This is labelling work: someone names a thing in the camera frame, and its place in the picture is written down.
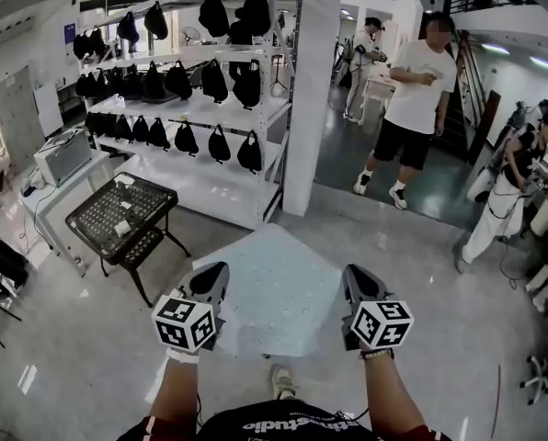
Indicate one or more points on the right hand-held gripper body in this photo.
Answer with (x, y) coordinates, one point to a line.
(382, 324)

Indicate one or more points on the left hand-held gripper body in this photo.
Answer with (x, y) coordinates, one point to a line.
(182, 322)

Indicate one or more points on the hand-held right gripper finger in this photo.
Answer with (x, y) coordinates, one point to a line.
(352, 285)
(370, 290)

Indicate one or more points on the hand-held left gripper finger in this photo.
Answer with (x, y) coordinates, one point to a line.
(196, 285)
(221, 287)

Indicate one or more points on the light grey cloth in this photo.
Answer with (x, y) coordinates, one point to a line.
(274, 283)

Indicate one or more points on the person's left forearm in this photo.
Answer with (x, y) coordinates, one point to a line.
(177, 393)

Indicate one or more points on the person's right forearm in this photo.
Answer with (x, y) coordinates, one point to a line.
(389, 393)

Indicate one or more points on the white wristband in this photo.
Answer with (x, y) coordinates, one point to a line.
(182, 355)

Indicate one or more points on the small white box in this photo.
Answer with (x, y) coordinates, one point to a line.
(123, 229)

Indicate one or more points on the white shelving rack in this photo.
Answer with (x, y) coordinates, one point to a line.
(209, 191)

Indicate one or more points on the person's light sneaker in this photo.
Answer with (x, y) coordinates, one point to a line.
(283, 381)

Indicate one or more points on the black metal mesh table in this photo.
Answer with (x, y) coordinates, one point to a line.
(99, 214)

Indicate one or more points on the person's black shirt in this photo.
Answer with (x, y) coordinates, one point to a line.
(237, 430)

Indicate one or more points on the white swivel chair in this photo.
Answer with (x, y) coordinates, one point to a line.
(541, 375)

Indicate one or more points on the white desk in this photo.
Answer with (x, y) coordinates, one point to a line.
(49, 205)

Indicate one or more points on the grey printer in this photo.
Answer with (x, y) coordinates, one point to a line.
(67, 159)

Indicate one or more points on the white pillar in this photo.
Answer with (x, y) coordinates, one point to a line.
(311, 108)

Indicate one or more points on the black staircase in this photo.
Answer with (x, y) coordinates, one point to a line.
(458, 122)

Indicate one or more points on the whiteboard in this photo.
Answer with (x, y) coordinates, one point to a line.
(48, 108)

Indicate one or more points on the white fan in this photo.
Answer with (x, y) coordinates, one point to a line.
(190, 36)

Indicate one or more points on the row of black bags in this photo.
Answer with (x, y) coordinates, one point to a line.
(214, 14)

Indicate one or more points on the blue poster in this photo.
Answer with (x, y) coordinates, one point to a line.
(70, 39)

